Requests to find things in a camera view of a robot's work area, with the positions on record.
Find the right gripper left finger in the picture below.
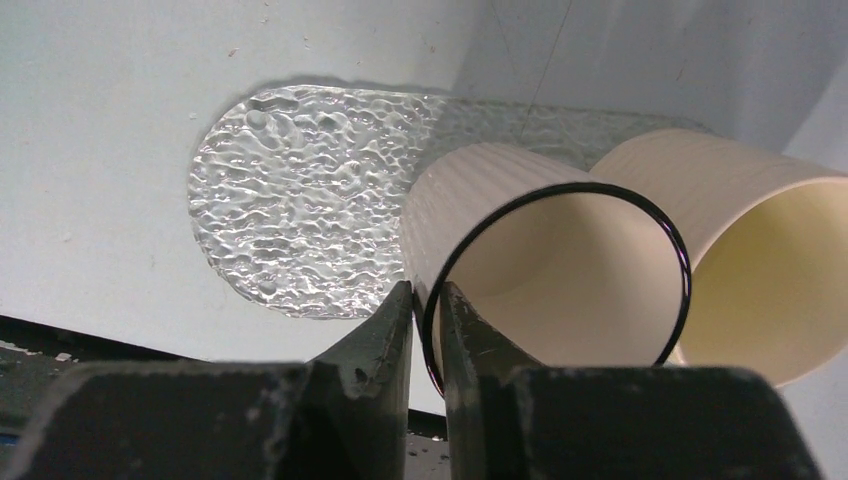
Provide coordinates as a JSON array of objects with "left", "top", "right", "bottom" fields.
[{"left": 3, "top": 281, "right": 414, "bottom": 479}]

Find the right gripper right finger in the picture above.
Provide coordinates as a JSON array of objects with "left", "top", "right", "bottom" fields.
[{"left": 441, "top": 283, "right": 821, "bottom": 479}]

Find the white ribbed mug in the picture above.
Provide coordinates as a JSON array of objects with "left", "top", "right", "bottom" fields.
[{"left": 399, "top": 143, "right": 692, "bottom": 391}]

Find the clear textured oval tray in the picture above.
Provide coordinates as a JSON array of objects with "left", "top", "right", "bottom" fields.
[{"left": 187, "top": 85, "right": 695, "bottom": 320}]

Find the cream mug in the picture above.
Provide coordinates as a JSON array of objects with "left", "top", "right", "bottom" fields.
[{"left": 592, "top": 129, "right": 847, "bottom": 386}]

